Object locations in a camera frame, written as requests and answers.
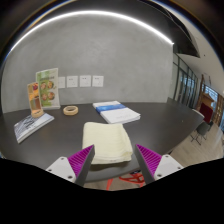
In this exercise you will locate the grey chair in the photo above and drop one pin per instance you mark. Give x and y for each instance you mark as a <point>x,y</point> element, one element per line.
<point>201,128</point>

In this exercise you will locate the beige tape roll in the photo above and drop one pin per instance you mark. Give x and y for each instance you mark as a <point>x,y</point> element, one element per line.
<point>66,110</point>

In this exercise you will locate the orange acrylic sign wooden base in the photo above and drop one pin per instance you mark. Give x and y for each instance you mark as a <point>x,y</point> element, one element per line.
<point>34,96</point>

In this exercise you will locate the black framed glass partition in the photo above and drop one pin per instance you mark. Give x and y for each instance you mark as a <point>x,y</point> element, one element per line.
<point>183,83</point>

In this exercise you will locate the cream ribbed towel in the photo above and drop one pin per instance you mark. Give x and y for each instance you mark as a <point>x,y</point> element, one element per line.
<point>106,141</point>

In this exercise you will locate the white booklet with blue band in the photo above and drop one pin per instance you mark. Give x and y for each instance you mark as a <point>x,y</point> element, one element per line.
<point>120,116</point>

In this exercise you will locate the green menu sign stand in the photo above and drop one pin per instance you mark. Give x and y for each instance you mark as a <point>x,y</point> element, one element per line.
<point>49,88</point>

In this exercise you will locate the red armchair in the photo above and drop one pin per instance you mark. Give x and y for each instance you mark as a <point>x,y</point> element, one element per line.
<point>206,112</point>

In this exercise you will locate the white wall socket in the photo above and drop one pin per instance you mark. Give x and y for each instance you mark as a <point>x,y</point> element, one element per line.
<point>72,81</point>
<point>85,81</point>
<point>62,82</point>
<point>97,81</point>

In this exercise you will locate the white ceiling light strip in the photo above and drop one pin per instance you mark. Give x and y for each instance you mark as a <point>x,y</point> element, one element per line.
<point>93,13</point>

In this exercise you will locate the grey white magazine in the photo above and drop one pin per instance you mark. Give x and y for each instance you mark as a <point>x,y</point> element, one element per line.
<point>31,126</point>

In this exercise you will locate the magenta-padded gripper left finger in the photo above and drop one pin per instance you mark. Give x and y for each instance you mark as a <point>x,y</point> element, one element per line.
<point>61,166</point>

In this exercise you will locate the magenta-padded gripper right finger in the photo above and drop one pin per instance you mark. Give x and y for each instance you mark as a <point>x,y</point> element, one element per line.
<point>166,165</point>

